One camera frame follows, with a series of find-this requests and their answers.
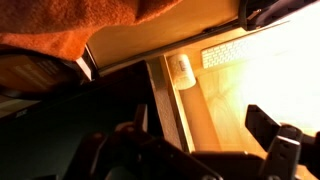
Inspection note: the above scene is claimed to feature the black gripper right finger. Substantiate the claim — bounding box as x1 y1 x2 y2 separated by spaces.
244 104 303 180

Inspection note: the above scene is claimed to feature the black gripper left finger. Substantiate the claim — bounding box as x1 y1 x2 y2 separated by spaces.
133 103 149 133

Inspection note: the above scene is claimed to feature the orange terry towel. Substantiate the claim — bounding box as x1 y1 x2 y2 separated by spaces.
0 0 183 63

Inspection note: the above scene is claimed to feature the wooden shelf unit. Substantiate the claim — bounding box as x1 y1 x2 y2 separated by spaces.
145 19 320 180

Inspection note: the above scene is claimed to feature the dark hardcover book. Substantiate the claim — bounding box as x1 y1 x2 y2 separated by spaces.
74 44 100 82

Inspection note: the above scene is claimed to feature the white keyboard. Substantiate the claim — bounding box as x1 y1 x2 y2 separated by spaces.
200 32 268 70

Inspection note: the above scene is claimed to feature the orange statistics book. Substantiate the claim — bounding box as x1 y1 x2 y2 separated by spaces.
0 54 81 95

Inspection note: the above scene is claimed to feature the black round ring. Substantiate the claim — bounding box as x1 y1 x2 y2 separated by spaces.
0 48 85 102

